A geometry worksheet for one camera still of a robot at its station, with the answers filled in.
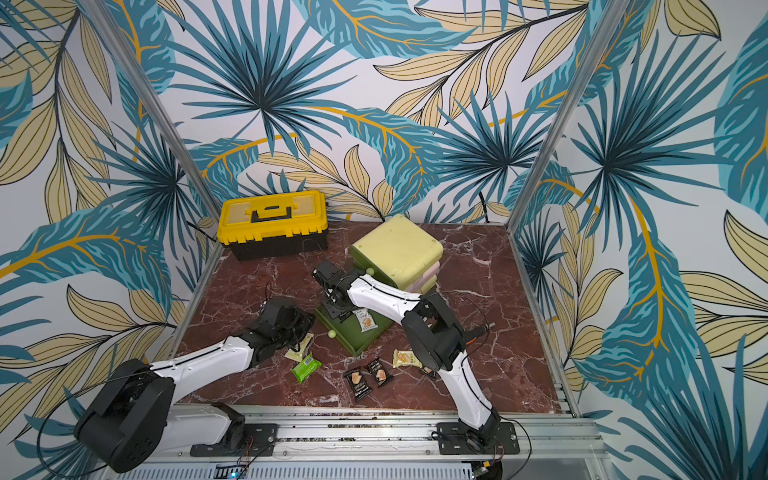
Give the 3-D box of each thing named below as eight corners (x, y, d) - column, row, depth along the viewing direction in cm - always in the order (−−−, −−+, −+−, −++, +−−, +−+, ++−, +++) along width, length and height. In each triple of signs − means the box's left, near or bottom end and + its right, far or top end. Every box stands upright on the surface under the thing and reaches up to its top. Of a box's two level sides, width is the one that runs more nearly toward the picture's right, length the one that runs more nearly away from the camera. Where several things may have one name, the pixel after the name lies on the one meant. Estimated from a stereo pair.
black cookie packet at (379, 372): (380, 388, 84) (380, 386, 82) (366, 369, 87) (365, 366, 85) (392, 378, 85) (392, 375, 84) (378, 359, 89) (378, 357, 87)
